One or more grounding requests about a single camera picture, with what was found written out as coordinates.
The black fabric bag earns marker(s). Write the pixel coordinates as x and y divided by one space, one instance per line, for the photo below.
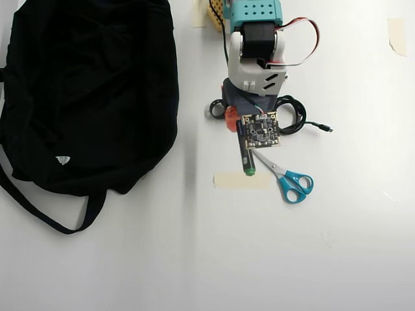
81 97

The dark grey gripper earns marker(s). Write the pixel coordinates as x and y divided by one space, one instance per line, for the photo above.
244 103

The torn beige masking tape piece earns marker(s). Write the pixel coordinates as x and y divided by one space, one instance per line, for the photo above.
398 35

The green black marker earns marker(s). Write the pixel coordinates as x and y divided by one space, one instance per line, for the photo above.
244 155

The camera circuit board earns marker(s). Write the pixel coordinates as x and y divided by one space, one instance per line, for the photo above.
261 131

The white teal grey robot arm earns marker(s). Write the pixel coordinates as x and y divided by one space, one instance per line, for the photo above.
259 9

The narrow beige masking tape strip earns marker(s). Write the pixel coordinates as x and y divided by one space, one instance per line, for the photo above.
198 16

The long beige masking tape strip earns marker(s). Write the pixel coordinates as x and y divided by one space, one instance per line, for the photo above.
233 181

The yellow perforated base block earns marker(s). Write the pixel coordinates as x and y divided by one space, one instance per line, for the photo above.
214 16

